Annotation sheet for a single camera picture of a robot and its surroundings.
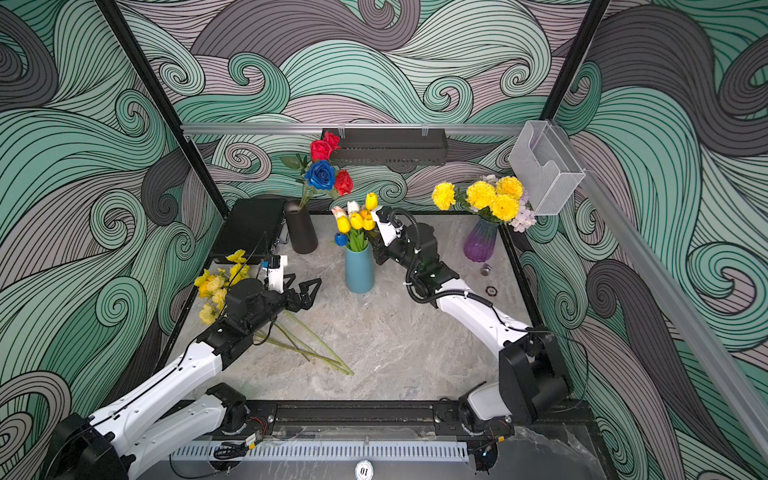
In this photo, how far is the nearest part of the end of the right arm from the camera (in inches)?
23.0

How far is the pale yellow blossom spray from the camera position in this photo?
35.1 inches

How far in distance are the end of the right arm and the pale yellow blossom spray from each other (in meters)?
0.55
